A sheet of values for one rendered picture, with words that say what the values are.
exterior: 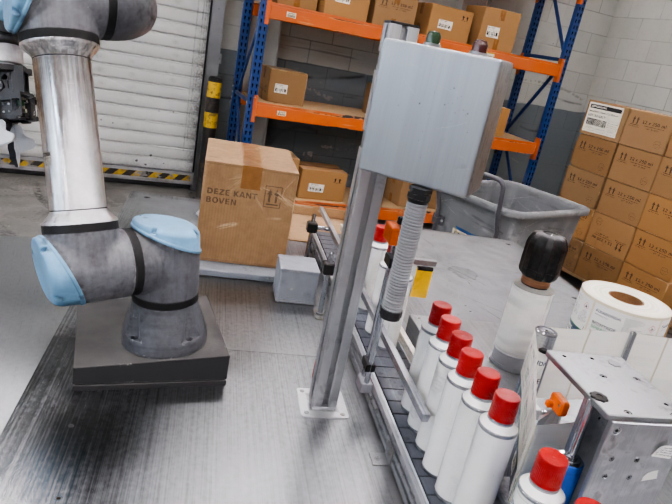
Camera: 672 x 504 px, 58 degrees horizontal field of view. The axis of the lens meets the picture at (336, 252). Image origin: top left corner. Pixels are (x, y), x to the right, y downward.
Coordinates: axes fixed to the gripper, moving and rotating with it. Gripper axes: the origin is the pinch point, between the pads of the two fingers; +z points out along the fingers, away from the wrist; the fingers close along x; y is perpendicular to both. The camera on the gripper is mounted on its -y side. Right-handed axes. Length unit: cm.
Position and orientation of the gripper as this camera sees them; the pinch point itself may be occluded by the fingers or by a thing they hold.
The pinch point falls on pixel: (2, 160)
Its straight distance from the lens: 152.2
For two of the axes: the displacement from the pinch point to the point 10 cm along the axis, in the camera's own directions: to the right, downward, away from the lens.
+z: 0.6, 10.0, 0.3
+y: 10.0, -0.6, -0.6
